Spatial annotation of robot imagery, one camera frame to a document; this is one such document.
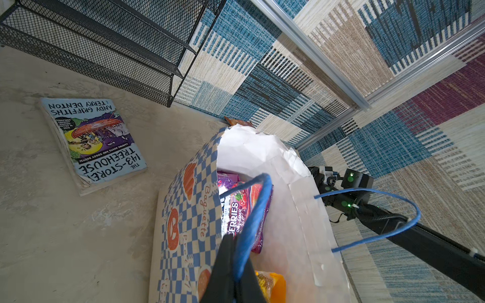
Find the purple grape candy bag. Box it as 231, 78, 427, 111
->
217, 171, 240, 191

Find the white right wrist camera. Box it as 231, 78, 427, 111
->
319, 166, 340, 179

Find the purple snack packet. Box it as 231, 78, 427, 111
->
221, 184, 274, 254

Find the black wire shelf rack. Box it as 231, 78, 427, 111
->
1, 0, 225, 107

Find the yellow mango candy bag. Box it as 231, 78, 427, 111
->
255, 271, 286, 303

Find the small orange chip packet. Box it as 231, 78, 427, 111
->
224, 117, 255, 128

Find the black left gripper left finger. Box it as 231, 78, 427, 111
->
200, 234, 235, 303

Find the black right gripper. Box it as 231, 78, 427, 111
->
308, 166, 332, 193

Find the blue magazine booklet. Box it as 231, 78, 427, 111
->
40, 98, 147, 196

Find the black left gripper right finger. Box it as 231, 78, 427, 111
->
236, 261, 266, 303

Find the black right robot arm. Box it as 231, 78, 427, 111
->
309, 167, 484, 299

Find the blue checkered paper bag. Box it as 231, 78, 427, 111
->
149, 125, 351, 302

